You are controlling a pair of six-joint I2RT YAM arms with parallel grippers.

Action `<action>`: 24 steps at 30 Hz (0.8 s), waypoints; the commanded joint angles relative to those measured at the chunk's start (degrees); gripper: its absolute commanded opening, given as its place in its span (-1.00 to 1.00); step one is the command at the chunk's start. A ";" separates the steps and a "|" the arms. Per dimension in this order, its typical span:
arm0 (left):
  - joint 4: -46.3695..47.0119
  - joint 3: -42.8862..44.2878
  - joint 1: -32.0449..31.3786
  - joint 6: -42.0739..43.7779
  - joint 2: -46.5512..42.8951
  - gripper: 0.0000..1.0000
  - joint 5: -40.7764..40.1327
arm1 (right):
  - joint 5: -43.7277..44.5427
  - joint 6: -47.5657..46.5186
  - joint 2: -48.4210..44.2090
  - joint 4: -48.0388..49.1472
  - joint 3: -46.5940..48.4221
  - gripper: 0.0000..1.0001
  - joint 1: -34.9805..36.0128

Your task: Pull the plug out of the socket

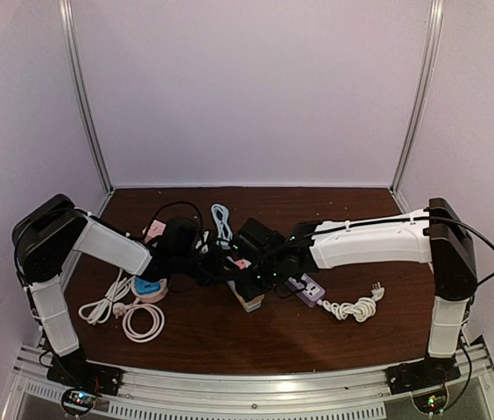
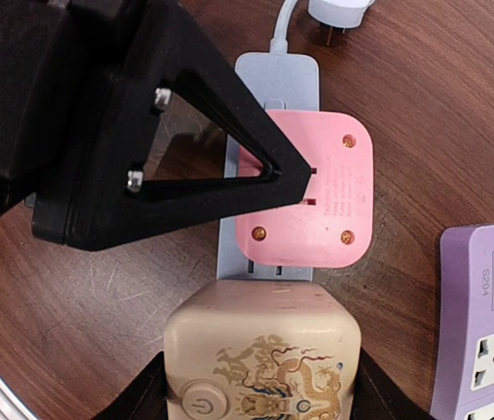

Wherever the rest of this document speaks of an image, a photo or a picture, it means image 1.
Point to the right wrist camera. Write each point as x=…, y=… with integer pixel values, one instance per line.
x=254, y=239

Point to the left aluminium frame post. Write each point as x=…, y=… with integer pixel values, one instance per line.
x=74, y=60

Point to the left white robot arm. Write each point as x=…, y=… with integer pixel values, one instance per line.
x=45, y=238

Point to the purple usb power strip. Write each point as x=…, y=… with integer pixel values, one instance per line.
x=306, y=289

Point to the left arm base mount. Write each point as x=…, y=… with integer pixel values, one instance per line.
x=76, y=372

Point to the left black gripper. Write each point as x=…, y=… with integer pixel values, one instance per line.
x=216, y=274

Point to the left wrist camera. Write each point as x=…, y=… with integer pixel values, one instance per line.
x=183, y=239

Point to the aluminium front rail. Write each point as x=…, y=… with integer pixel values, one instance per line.
x=149, y=394

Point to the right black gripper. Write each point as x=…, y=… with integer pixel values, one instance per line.
x=247, y=290

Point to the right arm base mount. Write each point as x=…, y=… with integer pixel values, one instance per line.
x=422, y=374

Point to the beige cube socket adapter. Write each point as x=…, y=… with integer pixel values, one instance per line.
x=253, y=304

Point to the pink round power strip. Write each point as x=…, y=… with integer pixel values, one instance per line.
x=152, y=298

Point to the blue square adapter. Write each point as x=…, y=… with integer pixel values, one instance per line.
x=143, y=287

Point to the aluminium frame post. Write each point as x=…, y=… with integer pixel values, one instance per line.
x=430, y=52
x=74, y=60

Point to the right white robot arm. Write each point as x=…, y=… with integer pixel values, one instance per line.
x=433, y=235

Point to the pink cube socket adapter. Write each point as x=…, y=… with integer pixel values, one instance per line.
x=156, y=228

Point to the light blue power strip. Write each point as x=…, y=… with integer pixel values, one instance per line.
x=250, y=293

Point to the right aluminium frame post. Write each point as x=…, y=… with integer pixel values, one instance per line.
x=430, y=52

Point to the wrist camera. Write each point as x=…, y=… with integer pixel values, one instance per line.
x=183, y=239
x=254, y=239

